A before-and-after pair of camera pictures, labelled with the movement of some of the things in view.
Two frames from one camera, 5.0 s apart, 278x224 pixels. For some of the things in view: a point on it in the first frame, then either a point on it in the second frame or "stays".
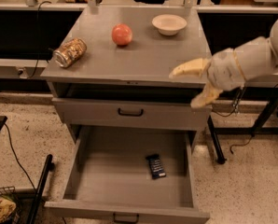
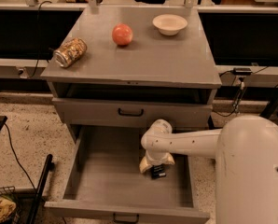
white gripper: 225,69 -> 156,160
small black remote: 157,169 stays
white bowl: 169,24 stays
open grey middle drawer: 109,182 stays
